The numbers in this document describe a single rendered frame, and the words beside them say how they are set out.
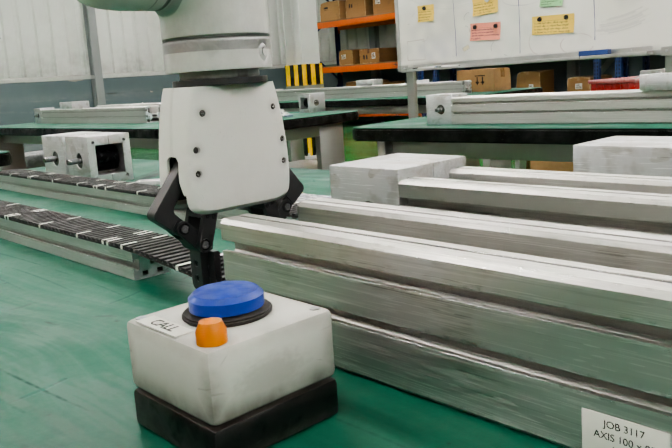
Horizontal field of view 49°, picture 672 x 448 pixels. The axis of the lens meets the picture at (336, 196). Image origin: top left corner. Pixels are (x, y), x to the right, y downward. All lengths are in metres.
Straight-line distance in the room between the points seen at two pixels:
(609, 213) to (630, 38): 2.97
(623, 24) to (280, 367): 3.21
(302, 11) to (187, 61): 8.19
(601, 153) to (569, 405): 0.44
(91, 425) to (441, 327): 0.20
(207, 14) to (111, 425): 0.29
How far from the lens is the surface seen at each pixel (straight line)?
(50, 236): 0.91
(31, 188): 1.49
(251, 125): 0.59
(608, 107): 2.15
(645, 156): 0.76
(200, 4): 0.57
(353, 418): 0.42
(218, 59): 0.56
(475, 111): 2.34
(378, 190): 0.68
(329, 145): 3.61
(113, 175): 1.54
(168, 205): 0.58
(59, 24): 12.79
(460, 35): 3.93
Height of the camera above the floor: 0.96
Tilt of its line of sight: 9 degrees down
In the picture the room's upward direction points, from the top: 4 degrees counter-clockwise
